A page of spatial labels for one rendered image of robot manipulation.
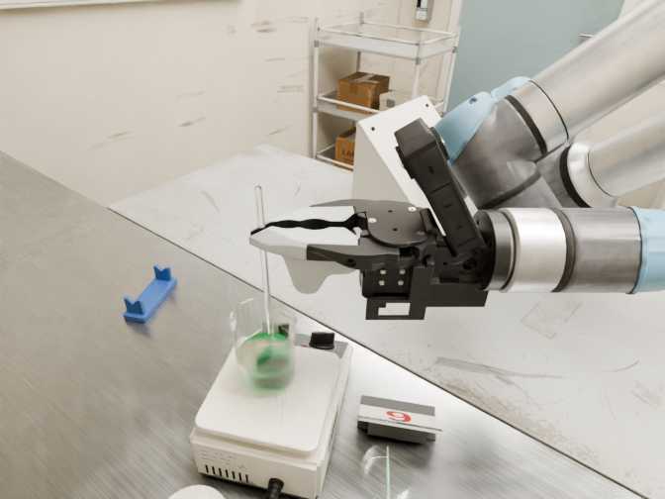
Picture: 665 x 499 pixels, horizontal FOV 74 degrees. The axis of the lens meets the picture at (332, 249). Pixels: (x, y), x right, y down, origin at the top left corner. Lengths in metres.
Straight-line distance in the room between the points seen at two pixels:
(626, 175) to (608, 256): 0.32
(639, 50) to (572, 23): 2.64
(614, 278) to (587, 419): 0.26
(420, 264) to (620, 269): 0.16
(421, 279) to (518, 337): 0.36
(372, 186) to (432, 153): 0.50
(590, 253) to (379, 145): 0.48
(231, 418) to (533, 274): 0.30
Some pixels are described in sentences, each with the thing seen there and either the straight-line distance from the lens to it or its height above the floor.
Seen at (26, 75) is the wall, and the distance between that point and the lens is 1.79.
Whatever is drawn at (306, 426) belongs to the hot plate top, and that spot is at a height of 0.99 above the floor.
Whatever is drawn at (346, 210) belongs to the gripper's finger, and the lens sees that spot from 0.39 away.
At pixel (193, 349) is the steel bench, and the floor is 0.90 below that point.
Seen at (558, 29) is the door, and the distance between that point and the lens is 3.17.
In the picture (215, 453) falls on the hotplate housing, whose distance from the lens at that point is 0.47.
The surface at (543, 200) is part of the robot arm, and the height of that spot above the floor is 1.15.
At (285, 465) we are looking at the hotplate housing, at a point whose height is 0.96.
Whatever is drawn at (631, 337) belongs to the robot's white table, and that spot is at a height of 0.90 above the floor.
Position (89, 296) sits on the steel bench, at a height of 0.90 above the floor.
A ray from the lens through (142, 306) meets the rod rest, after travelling 0.69.
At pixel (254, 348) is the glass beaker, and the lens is 0.41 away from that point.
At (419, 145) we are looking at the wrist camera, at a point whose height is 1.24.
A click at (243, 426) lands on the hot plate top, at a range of 0.45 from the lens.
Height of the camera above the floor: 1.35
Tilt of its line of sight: 34 degrees down
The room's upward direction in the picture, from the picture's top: 3 degrees clockwise
